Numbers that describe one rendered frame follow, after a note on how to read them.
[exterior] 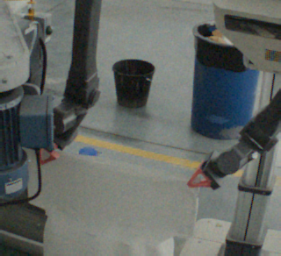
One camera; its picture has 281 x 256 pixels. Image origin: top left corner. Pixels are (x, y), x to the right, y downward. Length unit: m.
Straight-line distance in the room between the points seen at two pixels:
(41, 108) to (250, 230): 1.22
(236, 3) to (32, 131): 0.74
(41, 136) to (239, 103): 2.65
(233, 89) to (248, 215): 1.62
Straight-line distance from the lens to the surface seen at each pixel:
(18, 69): 1.19
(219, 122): 3.84
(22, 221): 2.36
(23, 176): 1.33
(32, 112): 1.24
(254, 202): 2.20
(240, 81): 3.73
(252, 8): 1.71
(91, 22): 1.36
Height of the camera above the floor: 1.86
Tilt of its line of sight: 24 degrees down
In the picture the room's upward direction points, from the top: 5 degrees clockwise
